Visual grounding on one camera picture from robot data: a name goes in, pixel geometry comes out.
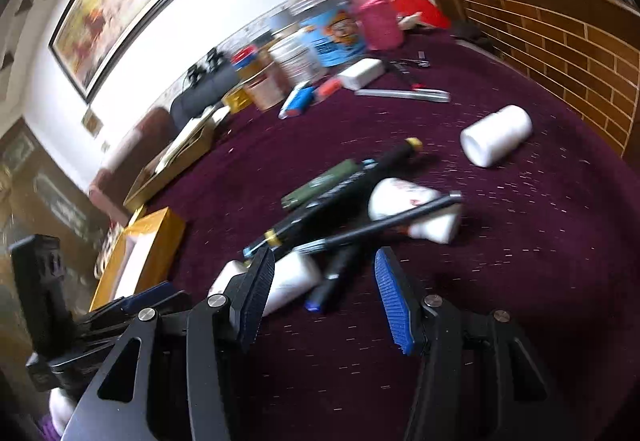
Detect pink bottle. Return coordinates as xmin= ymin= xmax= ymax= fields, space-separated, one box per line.
xmin=345 ymin=0 xmax=405 ymax=50

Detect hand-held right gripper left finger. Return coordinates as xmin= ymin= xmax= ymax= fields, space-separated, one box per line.
xmin=60 ymin=246 xmax=277 ymax=441

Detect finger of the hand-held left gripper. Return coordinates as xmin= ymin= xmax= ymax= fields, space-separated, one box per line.
xmin=74 ymin=281 xmax=192 ymax=343

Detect green lighter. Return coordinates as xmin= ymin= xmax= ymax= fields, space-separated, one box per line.
xmin=281 ymin=159 xmax=359 ymax=211

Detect white paper booklet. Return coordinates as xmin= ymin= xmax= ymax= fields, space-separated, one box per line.
xmin=150 ymin=106 xmax=232 ymax=172

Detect clear jar with red lid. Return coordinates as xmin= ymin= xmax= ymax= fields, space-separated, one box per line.
xmin=276 ymin=0 xmax=371 ymax=68

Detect white plastic tub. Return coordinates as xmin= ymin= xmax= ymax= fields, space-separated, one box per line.
xmin=269 ymin=32 xmax=324 ymax=88

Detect person's left hand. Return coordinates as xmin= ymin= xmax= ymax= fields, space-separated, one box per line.
xmin=47 ymin=388 xmax=77 ymax=438

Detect gold tray with white bottom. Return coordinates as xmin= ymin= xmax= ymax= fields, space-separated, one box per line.
xmin=89 ymin=207 xmax=187 ymax=313

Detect black marker with yellow cap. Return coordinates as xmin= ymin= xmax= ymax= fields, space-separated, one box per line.
xmin=264 ymin=137 xmax=424 ymax=247

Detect brown cardboard box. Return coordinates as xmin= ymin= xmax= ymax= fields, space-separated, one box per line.
xmin=123 ymin=118 xmax=217 ymax=212

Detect black marker with blue cap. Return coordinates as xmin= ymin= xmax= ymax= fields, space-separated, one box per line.
xmin=304 ymin=243 xmax=362 ymax=315

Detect dark cloth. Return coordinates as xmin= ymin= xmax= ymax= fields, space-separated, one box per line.
xmin=451 ymin=20 xmax=497 ymax=50

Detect brown armchair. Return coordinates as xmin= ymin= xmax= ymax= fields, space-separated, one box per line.
xmin=89 ymin=107 xmax=177 ymax=225

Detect stack of tape rolls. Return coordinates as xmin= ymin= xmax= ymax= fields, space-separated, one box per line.
xmin=231 ymin=47 xmax=261 ymax=72

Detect small black pliers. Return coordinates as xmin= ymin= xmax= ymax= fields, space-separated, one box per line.
xmin=390 ymin=58 xmax=432 ymax=72

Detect black leather sofa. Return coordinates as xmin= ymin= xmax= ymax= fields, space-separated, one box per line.
xmin=170 ymin=66 xmax=242 ymax=134

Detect red box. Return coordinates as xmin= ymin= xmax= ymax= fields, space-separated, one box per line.
xmin=387 ymin=0 xmax=451 ymax=30

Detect dark wooden door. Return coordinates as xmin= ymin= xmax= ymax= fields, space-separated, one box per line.
xmin=0 ymin=118 xmax=110 ymax=317

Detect silver utility knife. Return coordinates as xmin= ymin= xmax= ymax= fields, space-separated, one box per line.
xmin=355 ymin=88 xmax=451 ymax=103

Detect wooden brick-pattern panel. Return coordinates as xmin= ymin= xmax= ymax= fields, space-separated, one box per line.
xmin=430 ymin=0 xmax=640 ymax=158

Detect white charger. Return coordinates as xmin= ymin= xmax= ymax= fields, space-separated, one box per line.
xmin=336 ymin=58 xmax=385 ymax=90

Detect white bottle with red label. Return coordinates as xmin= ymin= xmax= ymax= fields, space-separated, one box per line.
xmin=368 ymin=177 xmax=462 ymax=245

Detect thin black pen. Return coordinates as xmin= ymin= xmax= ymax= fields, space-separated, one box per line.
xmin=292 ymin=190 xmax=464 ymax=256

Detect plain white bottle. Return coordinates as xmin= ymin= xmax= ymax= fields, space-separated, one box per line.
xmin=209 ymin=251 xmax=324 ymax=318
xmin=460 ymin=105 xmax=533 ymax=168

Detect black marker with light-blue cap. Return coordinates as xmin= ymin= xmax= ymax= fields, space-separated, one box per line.
xmin=243 ymin=221 xmax=311 ymax=260

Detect small gold wall plaque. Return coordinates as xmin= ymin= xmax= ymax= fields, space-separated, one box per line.
xmin=81 ymin=106 xmax=104 ymax=138

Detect white and blue tube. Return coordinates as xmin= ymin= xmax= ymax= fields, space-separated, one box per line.
xmin=278 ymin=81 xmax=317 ymax=120

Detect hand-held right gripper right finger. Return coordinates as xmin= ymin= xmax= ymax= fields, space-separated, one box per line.
xmin=374 ymin=246 xmax=568 ymax=441

